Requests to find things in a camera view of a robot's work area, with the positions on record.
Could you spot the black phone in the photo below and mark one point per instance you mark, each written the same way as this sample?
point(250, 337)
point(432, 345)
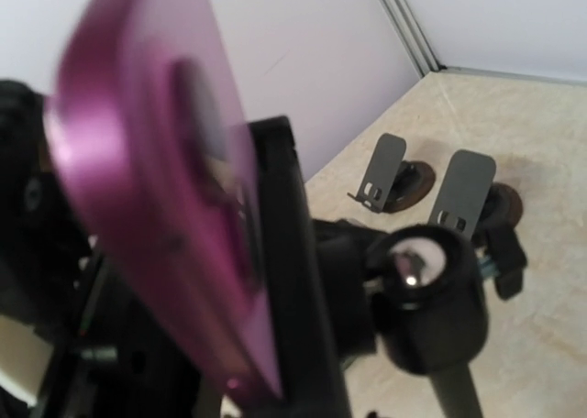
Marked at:
point(150, 142)

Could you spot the dark grey folding phone stand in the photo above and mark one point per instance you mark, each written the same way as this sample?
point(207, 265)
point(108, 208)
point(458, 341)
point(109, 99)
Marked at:
point(391, 184)

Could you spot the tall black clamp phone mount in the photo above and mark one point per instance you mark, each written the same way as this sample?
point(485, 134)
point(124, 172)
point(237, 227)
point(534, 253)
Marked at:
point(337, 289)

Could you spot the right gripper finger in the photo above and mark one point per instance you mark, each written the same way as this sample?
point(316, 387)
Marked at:
point(75, 340)

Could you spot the left aluminium frame post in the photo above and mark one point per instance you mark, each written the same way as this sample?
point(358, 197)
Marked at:
point(412, 37)

